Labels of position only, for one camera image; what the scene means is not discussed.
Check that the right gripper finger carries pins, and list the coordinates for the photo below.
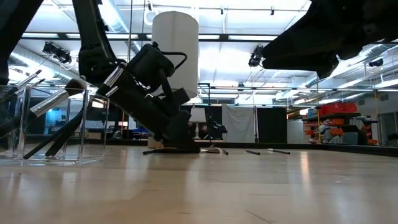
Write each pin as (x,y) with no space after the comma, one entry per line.
(298,46)
(311,63)

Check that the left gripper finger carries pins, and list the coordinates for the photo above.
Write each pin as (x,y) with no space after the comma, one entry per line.
(183,133)

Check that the black fan makeup brush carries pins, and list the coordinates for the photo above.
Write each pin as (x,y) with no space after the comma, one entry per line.
(213,150)

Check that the thin black makeup brush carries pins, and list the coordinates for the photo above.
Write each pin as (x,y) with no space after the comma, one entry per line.
(38,82)
(225,152)
(46,140)
(252,152)
(152,152)
(280,151)
(29,78)
(60,141)

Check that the round brown-head makeup brush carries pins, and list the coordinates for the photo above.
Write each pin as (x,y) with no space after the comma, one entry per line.
(53,102)

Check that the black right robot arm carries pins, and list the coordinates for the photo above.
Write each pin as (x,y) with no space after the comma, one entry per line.
(382,15)

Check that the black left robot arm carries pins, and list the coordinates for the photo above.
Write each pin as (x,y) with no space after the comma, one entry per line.
(90,31)

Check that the small white background lamp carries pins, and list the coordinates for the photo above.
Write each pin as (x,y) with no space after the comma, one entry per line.
(199,115)

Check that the clear acrylic organizer container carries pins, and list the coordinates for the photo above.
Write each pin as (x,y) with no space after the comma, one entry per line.
(96,130)

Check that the red storage bin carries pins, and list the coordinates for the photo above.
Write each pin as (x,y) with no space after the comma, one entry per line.
(337,109)

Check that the white hanging cloth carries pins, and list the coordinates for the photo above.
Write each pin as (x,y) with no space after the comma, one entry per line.
(237,124)

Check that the metal storage shelf rack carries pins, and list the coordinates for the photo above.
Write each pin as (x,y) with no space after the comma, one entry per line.
(342,127)

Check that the black backdrop curtain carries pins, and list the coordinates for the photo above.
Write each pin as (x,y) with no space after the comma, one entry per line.
(272,124)

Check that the black ceiling-hung device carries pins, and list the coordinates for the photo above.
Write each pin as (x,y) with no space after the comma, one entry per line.
(59,54)

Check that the black overhead camera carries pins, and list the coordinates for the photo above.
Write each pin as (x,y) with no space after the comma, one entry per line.
(255,57)

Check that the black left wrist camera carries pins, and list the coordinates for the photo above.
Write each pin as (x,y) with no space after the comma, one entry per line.
(149,67)

